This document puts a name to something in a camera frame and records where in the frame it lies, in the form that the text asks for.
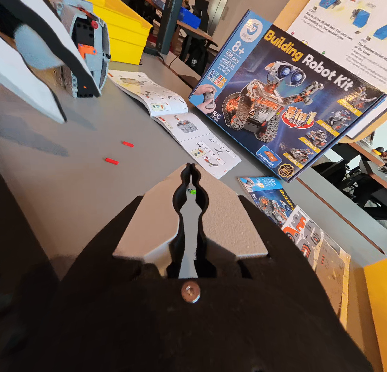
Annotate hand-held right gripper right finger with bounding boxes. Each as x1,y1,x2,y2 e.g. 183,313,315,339
190,164,269,275

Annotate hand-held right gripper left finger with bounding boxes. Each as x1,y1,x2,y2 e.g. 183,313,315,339
112,163,191,278

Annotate yellow plastic bin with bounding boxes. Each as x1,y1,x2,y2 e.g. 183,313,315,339
364,259,387,372
39,0,152,66

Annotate small blue booklet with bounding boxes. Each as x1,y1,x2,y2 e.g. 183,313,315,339
238,176,297,227

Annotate grey toy robot model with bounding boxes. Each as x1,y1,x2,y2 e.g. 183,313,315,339
48,0,112,98

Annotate sticker sheet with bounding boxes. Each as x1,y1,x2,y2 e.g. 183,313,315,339
281,205,351,328

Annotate open instruction booklet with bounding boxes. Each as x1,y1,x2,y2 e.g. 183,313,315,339
108,70,242,180

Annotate blue robot kit box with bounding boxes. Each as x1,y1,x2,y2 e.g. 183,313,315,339
188,9,387,183

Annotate dark teal computer tower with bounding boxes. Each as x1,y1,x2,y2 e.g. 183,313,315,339
156,0,184,56

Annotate blue storage bin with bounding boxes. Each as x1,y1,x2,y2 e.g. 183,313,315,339
178,6,201,29

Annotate black backpack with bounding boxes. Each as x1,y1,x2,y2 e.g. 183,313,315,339
185,41,210,76

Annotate white instruction sheet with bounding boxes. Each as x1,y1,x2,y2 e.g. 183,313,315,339
286,0,387,84

